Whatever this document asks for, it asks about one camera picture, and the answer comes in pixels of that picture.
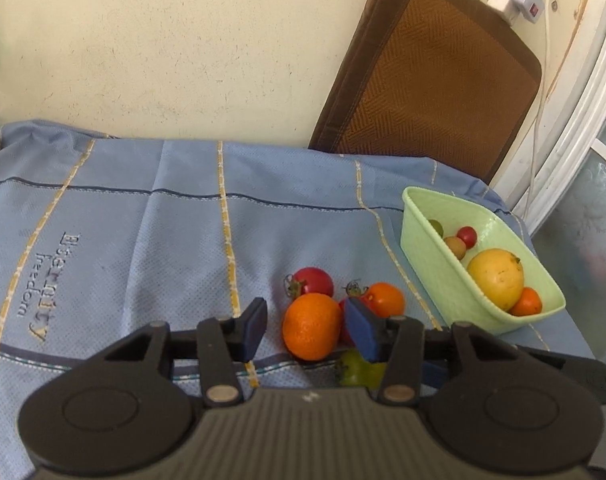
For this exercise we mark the white door frame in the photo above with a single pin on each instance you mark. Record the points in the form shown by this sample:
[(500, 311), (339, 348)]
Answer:
[(583, 110)]

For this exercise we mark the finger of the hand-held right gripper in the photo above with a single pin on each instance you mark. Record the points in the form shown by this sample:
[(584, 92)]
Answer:
[(540, 355)]

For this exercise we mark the small red cherry tomato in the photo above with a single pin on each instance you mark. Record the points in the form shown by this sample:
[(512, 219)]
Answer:
[(466, 236)]

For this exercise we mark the orange tomato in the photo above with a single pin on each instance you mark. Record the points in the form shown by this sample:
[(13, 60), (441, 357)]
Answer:
[(385, 300)]

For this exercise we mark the brownish cherry tomato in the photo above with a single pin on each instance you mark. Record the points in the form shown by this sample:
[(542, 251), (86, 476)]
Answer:
[(454, 247)]

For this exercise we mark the small orange kumquat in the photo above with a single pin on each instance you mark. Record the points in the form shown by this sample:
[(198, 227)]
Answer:
[(528, 302)]

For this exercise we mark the brown woven mat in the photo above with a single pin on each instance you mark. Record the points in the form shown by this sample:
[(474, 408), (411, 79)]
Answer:
[(423, 75)]

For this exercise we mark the blue striped cloth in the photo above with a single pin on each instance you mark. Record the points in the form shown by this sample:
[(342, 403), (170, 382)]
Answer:
[(133, 235)]

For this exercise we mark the orange mandarin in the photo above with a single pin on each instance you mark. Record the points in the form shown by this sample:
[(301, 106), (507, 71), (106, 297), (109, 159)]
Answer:
[(313, 327)]

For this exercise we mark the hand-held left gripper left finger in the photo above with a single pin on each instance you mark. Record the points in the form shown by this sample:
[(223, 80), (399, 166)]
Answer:
[(253, 327)]

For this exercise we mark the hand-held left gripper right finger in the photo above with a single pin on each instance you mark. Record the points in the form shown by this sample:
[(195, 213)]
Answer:
[(363, 327)]

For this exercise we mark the large red tomato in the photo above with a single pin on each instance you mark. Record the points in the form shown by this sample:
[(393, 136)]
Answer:
[(315, 280)]

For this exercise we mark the light green plastic basket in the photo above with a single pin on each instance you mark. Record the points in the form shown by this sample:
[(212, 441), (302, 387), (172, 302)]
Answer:
[(433, 280)]

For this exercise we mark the frosted glass door panel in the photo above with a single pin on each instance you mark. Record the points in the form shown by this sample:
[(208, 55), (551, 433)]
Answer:
[(593, 240)]

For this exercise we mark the large yellow citrus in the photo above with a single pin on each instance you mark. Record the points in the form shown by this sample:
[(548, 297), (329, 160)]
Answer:
[(495, 277)]

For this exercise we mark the small green cherry tomato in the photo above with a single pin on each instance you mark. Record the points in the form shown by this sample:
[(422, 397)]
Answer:
[(436, 227)]

